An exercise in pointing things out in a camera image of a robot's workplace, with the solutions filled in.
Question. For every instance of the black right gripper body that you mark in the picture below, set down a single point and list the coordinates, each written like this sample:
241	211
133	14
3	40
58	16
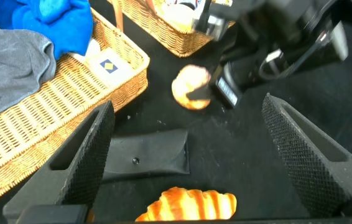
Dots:
232	84

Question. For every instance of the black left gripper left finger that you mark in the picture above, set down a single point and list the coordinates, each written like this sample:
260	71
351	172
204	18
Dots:
79	161

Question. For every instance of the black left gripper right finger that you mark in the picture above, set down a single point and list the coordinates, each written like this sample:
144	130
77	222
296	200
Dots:
313	161

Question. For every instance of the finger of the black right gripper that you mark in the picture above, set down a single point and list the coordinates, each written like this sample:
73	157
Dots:
201	95

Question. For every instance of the round cream puff bread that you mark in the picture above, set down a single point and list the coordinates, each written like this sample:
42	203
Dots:
188	79

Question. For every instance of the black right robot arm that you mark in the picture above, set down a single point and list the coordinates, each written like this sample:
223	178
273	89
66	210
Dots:
288	31

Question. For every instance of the black table cloth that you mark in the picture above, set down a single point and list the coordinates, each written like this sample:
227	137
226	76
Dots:
241	149

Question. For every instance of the black leather glasses case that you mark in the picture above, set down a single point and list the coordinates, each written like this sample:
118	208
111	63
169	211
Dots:
151	155

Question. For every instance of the card box blue diamond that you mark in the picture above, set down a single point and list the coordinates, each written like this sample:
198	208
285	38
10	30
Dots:
110	67

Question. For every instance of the plain white small box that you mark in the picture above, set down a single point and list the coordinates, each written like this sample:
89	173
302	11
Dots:
90	51

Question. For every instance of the striped golden croissant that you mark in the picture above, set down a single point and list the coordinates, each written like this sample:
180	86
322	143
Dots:
188	205

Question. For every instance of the grey cloth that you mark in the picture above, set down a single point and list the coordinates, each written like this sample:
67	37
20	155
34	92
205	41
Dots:
11	62

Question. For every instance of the blue cloth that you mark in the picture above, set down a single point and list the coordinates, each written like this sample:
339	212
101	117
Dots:
54	21

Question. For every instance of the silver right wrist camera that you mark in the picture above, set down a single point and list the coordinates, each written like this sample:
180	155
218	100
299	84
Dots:
211	28

